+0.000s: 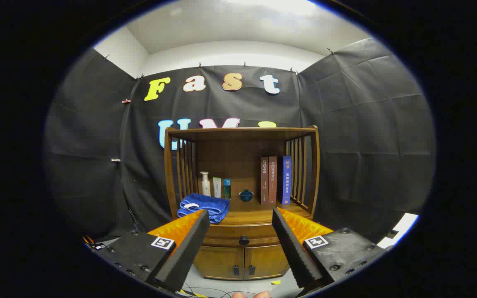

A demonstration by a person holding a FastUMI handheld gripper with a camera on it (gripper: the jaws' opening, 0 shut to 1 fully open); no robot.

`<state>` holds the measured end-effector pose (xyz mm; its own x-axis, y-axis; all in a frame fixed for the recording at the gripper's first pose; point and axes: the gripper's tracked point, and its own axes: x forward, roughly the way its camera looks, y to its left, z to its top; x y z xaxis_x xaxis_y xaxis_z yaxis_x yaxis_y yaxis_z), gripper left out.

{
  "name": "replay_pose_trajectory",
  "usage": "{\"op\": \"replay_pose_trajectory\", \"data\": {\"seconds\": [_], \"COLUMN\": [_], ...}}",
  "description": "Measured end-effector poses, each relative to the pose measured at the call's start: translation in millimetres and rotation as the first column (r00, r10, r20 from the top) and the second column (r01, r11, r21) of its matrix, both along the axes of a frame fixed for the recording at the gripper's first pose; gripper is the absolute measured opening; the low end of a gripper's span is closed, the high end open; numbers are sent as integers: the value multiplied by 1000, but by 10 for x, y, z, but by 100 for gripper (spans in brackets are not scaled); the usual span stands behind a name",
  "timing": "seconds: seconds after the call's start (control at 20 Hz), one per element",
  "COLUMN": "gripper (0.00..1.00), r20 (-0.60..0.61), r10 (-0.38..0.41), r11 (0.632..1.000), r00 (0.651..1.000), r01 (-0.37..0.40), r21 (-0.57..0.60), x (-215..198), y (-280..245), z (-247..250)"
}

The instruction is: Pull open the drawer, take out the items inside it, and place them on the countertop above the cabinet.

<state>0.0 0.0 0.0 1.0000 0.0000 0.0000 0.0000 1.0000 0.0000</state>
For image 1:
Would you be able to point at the wooden countertop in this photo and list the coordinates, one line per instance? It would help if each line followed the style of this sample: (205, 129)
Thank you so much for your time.
(251, 211)

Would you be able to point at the grey-brown book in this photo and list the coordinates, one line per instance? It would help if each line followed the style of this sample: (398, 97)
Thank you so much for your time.
(264, 182)

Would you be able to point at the red-brown book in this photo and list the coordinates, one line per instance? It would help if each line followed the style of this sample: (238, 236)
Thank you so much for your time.
(273, 182)

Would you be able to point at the wooden cabinet door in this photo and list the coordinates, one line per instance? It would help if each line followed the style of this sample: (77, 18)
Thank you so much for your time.
(265, 260)
(218, 263)

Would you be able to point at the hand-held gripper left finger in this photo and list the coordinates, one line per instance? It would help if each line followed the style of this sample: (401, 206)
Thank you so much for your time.
(184, 256)

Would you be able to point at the folded blue towel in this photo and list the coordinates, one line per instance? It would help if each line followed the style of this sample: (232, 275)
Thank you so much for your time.
(205, 205)

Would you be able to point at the wooden cabinet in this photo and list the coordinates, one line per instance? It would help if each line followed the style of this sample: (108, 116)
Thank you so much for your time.
(230, 165)

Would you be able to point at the blue cap bottle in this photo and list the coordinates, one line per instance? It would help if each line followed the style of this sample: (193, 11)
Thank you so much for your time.
(226, 190)

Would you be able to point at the blue lidded teacup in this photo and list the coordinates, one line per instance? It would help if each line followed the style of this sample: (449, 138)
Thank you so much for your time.
(246, 195)

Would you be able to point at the wooden drawer with black knob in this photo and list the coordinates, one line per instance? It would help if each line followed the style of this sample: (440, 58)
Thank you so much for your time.
(226, 238)

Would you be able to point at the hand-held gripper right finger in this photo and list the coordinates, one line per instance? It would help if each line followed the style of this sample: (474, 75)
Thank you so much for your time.
(294, 252)

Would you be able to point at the white green tube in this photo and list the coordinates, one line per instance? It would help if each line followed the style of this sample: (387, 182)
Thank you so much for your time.
(217, 188)

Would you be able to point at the white pump bottle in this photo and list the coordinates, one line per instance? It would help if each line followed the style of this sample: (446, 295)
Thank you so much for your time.
(205, 188)

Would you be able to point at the blue book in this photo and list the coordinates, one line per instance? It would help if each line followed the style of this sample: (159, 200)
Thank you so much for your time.
(286, 182)

